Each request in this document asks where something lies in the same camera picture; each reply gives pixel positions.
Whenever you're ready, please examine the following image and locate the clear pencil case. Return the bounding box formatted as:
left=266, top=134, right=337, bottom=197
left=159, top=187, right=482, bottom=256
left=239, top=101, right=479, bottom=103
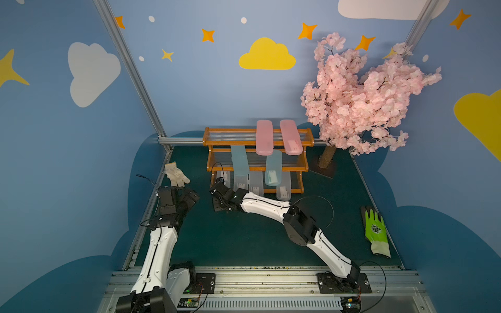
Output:
left=249, top=172, right=264, bottom=196
left=233, top=175, right=249, bottom=192
left=216, top=171, right=232, bottom=189
left=276, top=172, right=292, bottom=201

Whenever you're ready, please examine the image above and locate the light blue pencil case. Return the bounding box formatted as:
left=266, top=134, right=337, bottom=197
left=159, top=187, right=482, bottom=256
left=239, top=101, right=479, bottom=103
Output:
left=230, top=146, right=250, bottom=177
left=265, top=149, right=283, bottom=186

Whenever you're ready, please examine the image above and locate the pink pencil case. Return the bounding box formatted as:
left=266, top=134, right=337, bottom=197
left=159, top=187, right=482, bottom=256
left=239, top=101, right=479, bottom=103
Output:
left=280, top=119, right=303, bottom=156
left=256, top=120, right=274, bottom=156

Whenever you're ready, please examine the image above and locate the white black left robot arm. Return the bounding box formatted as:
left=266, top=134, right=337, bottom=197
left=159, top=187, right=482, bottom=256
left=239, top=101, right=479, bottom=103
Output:
left=116, top=186, right=200, bottom=312

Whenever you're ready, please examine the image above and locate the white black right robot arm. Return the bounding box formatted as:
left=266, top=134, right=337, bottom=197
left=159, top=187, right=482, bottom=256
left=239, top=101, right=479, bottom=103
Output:
left=210, top=178, right=360, bottom=289

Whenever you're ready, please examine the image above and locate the orange three-tier shelf rack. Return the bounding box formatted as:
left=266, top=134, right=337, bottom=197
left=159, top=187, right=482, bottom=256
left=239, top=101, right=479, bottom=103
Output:
left=202, top=127, right=314, bottom=194

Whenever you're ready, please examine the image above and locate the beige knit work glove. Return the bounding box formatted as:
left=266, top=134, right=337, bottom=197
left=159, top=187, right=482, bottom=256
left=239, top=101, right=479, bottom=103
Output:
left=164, top=162, right=190, bottom=188

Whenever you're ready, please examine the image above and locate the left green circuit board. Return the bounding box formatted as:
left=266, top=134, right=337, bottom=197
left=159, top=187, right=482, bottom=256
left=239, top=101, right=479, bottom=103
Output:
left=177, top=298, right=200, bottom=310

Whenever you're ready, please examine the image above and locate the green black work glove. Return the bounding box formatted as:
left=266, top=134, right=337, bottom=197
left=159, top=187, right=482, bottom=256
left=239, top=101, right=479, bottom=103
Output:
left=360, top=206, right=391, bottom=258

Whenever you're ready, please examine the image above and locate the pink blossom artificial tree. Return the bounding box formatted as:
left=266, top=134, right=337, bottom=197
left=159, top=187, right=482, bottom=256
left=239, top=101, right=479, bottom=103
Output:
left=301, top=33, right=442, bottom=173

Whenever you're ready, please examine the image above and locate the right circuit board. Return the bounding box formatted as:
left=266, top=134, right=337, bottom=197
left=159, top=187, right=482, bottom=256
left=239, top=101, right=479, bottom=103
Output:
left=341, top=297, right=361, bottom=313

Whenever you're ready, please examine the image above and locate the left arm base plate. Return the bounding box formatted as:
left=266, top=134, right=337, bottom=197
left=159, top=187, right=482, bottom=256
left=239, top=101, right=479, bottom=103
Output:
left=185, top=273, right=216, bottom=294

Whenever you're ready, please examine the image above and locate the aluminium front rail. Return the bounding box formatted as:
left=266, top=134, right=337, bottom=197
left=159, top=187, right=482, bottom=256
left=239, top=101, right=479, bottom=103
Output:
left=96, top=267, right=438, bottom=313

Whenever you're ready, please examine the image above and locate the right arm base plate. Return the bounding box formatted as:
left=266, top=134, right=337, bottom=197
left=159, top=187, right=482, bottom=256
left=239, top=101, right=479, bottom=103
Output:
left=317, top=272, right=373, bottom=293

